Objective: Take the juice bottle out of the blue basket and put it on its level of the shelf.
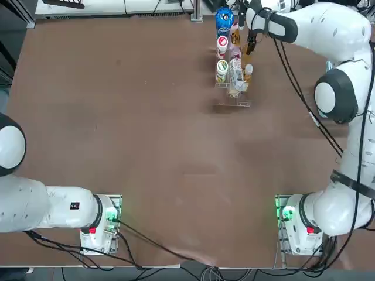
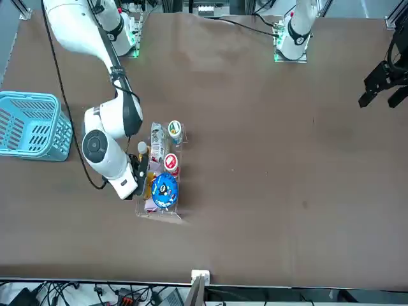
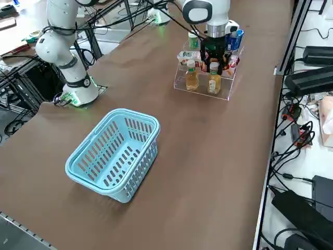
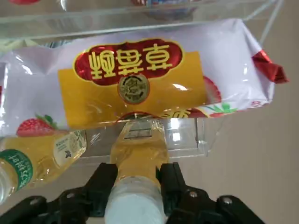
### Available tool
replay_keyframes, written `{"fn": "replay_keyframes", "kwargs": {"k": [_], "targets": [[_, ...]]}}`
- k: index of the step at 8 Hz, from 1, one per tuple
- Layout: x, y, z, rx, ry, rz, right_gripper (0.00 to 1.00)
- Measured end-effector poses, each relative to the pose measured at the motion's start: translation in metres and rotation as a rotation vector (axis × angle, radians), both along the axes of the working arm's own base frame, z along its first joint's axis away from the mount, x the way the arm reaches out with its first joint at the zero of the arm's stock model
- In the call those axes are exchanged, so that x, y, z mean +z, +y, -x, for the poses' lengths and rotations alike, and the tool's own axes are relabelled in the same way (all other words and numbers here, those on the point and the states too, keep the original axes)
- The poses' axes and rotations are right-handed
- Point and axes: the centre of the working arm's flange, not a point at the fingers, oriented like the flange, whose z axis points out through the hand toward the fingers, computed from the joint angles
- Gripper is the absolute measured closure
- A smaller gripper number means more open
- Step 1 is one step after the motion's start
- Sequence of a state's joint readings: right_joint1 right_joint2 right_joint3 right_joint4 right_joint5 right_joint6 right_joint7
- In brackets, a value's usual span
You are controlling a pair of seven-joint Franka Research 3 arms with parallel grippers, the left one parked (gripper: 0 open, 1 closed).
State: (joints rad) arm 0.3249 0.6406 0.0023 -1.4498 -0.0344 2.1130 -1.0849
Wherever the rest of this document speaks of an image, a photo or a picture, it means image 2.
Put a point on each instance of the clear acrylic stepped shelf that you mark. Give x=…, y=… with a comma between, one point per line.
x=159, y=215

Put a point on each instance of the white bear biscuit packet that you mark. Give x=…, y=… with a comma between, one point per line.
x=157, y=140

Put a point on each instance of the light blue plastic basket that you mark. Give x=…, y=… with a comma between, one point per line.
x=54, y=140

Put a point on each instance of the white power strip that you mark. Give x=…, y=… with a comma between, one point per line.
x=206, y=10

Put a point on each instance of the grey aluminium post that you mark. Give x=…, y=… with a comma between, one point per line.
x=195, y=293

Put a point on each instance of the grey power adapter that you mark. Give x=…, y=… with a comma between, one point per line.
x=172, y=298

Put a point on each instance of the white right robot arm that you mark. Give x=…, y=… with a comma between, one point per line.
x=105, y=156

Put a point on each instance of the blue noodle cup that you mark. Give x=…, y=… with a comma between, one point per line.
x=164, y=190

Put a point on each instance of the yellow juice bottle white cap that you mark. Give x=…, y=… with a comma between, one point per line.
x=142, y=147

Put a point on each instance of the strawberry print snack packet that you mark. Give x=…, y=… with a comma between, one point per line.
x=150, y=204

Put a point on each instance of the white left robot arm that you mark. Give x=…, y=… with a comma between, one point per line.
x=294, y=35

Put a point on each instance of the black power adapter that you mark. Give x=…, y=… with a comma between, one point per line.
x=20, y=298

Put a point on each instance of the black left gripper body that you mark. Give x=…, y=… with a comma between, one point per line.
x=382, y=76

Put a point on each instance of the green lid cup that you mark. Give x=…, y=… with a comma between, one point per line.
x=175, y=127

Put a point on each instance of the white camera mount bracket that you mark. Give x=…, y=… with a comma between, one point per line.
x=205, y=274

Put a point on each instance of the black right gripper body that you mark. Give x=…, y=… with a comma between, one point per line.
x=133, y=165

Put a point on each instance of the red lid cup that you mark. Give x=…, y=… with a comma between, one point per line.
x=171, y=162

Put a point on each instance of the red black plug block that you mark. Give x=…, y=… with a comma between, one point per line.
x=127, y=297

